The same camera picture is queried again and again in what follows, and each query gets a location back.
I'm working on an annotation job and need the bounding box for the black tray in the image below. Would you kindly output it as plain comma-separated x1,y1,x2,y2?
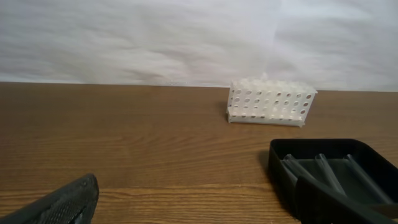
267,138,398,218

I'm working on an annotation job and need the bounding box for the white test tube rack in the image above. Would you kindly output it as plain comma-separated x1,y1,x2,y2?
226,77,318,128

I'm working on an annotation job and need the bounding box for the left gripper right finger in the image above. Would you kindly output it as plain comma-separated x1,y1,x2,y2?
294,175,398,224

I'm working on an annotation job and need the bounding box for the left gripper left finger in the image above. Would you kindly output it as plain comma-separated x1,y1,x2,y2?
0,173,100,224

